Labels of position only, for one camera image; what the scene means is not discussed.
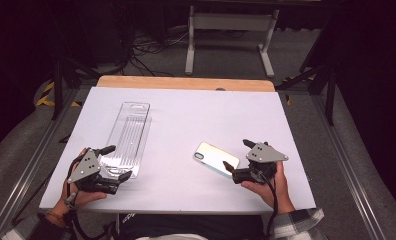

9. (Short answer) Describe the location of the person's left hand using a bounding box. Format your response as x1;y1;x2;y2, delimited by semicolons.
54;148;109;218

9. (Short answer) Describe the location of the yellow black floor tape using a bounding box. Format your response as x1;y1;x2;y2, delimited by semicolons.
35;81;83;108

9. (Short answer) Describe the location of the black tripod stand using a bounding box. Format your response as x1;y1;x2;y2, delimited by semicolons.
50;56;102;121
275;16;340;127

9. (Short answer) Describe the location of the hand-held gripper cable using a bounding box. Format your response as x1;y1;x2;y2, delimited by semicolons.
63;154;118;240
257;171;281;240

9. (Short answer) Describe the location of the aluminium floor rail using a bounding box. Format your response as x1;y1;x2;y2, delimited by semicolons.
0;89;81;240
310;94;393;240

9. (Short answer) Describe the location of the iridescent phone case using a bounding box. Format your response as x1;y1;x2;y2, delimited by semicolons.
193;141;241;179

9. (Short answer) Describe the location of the right hand-held gripper cable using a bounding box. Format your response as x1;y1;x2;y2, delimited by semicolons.
257;171;281;240

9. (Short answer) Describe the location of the white metal stand frame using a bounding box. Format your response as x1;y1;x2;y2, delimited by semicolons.
184;4;280;78

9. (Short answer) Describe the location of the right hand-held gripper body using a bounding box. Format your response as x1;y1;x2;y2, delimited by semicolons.
233;141;290;185

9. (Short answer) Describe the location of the clear plastic package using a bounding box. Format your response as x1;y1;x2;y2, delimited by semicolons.
99;101;153;179

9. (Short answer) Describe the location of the wooden table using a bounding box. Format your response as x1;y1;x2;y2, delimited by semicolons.
96;75;276;93

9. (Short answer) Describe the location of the bundle of black floor cables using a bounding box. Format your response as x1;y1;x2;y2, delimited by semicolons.
124;28;191;78

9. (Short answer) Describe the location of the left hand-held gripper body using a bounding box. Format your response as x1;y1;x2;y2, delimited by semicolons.
66;147;122;195

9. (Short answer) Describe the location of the person's black clothing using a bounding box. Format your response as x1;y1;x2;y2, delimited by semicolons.
117;213;268;240

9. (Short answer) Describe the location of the person's right hand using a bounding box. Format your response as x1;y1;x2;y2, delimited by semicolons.
240;160;296;215

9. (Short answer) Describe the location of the left hand-held gripper cable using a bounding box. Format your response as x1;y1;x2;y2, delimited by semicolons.
63;154;118;240

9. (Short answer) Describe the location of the white board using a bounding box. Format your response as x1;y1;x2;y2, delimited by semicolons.
39;87;317;215

